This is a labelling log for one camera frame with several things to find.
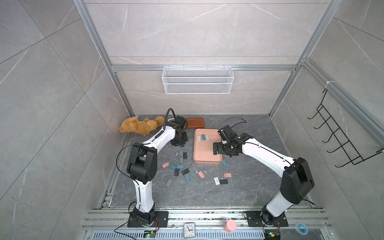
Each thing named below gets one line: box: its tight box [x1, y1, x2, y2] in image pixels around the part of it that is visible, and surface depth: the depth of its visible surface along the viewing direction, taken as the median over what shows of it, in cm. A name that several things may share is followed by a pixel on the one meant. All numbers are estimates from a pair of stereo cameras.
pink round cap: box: [223, 219, 237, 233], surface depth 66 cm
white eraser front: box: [213, 176, 220, 186], surface depth 87 cm
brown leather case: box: [185, 117, 205, 129], surface depth 116 cm
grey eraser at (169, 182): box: [165, 178, 173, 188], surface depth 87 cm
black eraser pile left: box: [174, 168, 180, 176], surface depth 92 cm
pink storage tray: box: [193, 128, 223, 164], surface depth 103 cm
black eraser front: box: [220, 179, 229, 185], surface depth 89 cm
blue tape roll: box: [295, 222, 309, 236], surface depth 73 cm
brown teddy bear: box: [119, 116, 165, 136], surface depth 103 cm
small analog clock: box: [183, 222, 197, 239], surface depth 70 cm
